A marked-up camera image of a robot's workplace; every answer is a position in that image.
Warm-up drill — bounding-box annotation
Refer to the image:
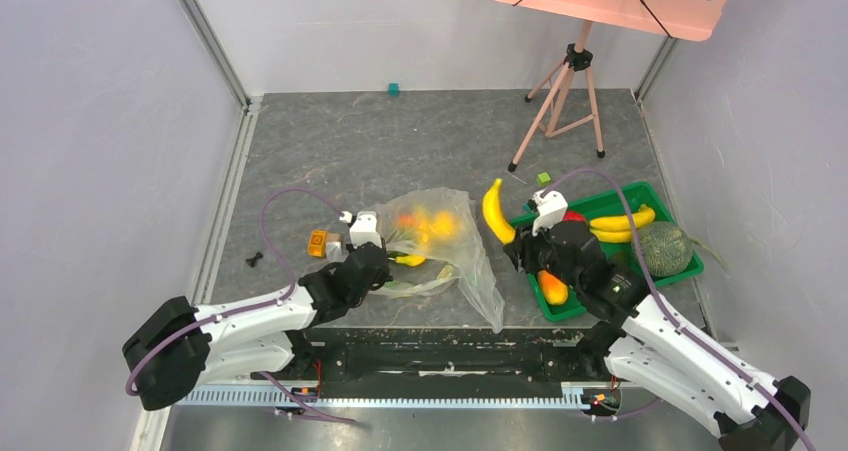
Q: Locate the orange yellow mango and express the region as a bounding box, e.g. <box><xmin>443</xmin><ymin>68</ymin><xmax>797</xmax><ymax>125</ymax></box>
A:
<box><xmin>536</xmin><ymin>270</ymin><xmax>570</xmax><ymax>306</ymax></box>

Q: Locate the single yellow banana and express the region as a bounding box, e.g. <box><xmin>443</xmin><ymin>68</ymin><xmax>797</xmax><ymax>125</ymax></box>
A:
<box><xmin>481</xmin><ymin>178</ymin><xmax>516</xmax><ymax>245</ymax></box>

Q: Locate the clear plastic bag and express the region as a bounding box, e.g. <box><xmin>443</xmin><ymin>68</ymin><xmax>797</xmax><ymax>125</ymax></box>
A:
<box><xmin>373</xmin><ymin>187</ymin><xmax>505</xmax><ymax>333</ymax></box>

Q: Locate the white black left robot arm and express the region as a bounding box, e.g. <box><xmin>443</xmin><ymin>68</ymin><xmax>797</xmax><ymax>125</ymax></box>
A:
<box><xmin>122</xmin><ymin>243</ymin><xmax>392</xmax><ymax>411</ymax></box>

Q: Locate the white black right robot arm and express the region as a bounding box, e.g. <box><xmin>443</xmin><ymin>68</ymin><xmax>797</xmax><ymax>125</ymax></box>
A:
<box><xmin>497</xmin><ymin>221</ymin><xmax>811</xmax><ymax>450</ymax></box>

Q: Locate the orange fruit in bag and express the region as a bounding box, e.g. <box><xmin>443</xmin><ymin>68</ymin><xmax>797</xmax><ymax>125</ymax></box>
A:
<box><xmin>396</xmin><ymin>207</ymin><xmax>459</xmax><ymax>244</ymax></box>

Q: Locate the red strawberry fruit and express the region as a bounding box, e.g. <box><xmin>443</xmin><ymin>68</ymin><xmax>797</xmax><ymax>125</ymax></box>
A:
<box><xmin>563</xmin><ymin>209</ymin><xmax>587</xmax><ymax>223</ymax></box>

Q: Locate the small yellow pepper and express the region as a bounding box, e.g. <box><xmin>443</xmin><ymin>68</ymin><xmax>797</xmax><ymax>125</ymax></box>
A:
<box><xmin>390</xmin><ymin>254</ymin><xmax>426</xmax><ymax>267</ymax></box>

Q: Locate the yellow banana bunch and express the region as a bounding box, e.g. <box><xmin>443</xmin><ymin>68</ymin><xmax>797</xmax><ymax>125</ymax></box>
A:
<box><xmin>589</xmin><ymin>204</ymin><xmax>656</xmax><ymax>244</ymax></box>

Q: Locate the yellow square toy brick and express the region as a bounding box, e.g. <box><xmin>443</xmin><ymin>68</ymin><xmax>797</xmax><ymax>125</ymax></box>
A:
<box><xmin>307</xmin><ymin>229</ymin><xmax>328</xmax><ymax>258</ymax></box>

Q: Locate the lime green small cube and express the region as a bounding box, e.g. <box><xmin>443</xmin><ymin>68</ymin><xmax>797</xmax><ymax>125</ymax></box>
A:
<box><xmin>536</xmin><ymin>172</ymin><xmax>552</xmax><ymax>187</ymax></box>

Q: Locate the netted green melon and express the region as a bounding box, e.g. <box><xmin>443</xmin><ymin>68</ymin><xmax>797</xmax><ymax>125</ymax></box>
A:
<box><xmin>638</xmin><ymin>221</ymin><xmax>694</xmax><ymax>278</ymax></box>

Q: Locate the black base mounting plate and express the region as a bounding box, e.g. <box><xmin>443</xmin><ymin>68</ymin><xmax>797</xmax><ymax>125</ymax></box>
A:
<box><xmin>272</xmin><ymin>327</ymin><xmax>615</xmax><ymax>383</ymax></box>

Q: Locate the small black plastic peg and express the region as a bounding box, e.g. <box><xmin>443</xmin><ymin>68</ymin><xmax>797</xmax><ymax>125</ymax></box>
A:
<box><xmin>245</xmin><ymin>252</ymin><xmax>263</xmax><ymax>268</ymax></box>

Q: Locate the pink music stand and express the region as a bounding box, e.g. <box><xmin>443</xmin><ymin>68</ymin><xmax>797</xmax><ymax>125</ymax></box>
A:
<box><xmin>494</xmin><ymin>0</ymin><xmax>727</xmax><ymax>172</ymax></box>

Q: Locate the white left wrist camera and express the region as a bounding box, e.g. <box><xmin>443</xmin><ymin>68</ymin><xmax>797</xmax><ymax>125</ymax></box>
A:
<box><xmin>339</xmin><ymin>211</ymin><xmax>384</xmax><ymax>249</ymax></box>

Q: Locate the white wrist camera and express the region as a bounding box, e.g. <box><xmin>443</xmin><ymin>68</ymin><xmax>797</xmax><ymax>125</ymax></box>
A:
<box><xmin>530</xmin><ymin>190</ymin><xmax>568</xmax><ymax>236</ymax></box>
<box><xmin>339</xmin><ymin>211</ymin><xmax>384</xmax><ymax>249</ymax></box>

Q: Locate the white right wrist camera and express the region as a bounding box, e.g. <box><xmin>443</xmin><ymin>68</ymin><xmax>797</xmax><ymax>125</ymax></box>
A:
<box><xmin>530</xmin><ymin>190</ymin><xmax>568</xmax><ymax>236</ymax></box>

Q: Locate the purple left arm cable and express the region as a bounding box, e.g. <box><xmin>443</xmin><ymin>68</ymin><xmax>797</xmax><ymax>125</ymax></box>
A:
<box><xmin>124</xmin><ymin>186</ymin><xmax>372</xmax><ymax>426</ymax></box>

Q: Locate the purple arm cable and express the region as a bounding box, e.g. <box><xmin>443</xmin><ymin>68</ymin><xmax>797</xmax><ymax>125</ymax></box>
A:
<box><xmin>539</xmin><ymin>166</ymin><xmax>817</xmax><ymax>451</ymax></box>
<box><xmin>124</xmin><ymin>186</ymin><xmax>372</xmax><ymax>426</ymax></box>

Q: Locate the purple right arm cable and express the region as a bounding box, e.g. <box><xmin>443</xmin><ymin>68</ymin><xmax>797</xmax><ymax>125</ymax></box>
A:
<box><xmin>539</xmin><ymin>166</ymin><xmax>817</xmax><ymax>451</ymax></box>

